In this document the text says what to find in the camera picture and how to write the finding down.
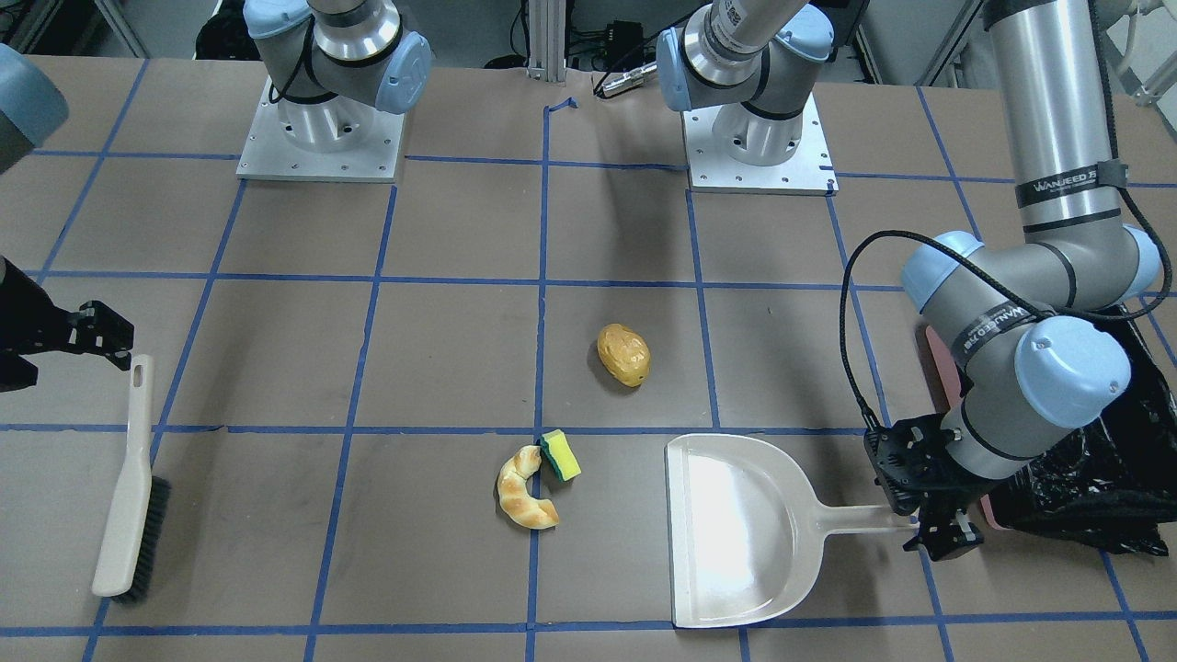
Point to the toy croissant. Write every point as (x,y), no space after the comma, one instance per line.
(514,497)

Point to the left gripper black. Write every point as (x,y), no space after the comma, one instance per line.
(931,485)

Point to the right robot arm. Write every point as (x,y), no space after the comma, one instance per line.
(342,75)

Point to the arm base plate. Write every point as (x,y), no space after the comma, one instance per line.
(731,150)
(338,141)

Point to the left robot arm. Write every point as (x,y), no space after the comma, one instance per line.
(1020,323)

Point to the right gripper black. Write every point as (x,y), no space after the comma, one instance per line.
(26,324)

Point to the toy potato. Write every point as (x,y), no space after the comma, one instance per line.
(624,354)

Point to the beige plastic dustpan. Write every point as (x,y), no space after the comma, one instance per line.
(747,530)

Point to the beige hand brush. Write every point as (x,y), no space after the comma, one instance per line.
(137,509)

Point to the yellow green sponge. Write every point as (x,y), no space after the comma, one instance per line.
(557,450)

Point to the bin with black bag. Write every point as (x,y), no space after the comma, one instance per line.
(1111,484)

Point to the aluminium frame post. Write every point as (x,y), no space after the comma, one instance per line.
(546,34)

